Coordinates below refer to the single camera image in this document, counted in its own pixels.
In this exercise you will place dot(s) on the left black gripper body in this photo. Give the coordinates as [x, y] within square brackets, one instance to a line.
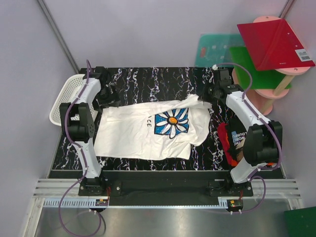
[108, 98]

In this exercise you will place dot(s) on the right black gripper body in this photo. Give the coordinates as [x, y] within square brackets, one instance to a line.
[207, 92]

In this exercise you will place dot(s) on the white daisy print t-shirt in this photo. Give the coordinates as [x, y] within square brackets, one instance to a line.
[153, 130]

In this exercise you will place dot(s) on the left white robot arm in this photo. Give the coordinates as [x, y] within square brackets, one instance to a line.
[78, 124]

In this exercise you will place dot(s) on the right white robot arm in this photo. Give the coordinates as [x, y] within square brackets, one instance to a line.
[261, 148]

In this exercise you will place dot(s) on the teal cutting board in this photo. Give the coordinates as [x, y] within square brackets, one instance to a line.
[215, 49]

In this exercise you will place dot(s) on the white perforated plastic basket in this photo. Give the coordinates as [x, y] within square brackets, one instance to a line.
[69, 93]

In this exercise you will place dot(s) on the green plastic sheet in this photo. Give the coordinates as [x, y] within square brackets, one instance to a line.
[260, 79]

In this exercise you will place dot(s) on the red folded t-shirt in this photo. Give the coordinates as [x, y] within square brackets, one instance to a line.
[230, 149]

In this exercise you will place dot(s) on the pink wooden tiered shelf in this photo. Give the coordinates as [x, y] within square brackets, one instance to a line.
[263, 98]

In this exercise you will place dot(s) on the black folded printed t-shirt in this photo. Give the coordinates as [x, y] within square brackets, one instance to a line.
[239, 133]

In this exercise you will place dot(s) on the red plastic sheet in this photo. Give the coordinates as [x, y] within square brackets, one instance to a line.
[272, 44]

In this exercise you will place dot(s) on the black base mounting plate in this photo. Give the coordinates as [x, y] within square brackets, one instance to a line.
[210, 183]

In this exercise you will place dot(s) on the dark green board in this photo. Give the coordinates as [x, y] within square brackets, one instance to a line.
[301, 222]

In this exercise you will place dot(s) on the aluminium rail frame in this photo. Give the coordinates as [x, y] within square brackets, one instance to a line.
[65, 192]

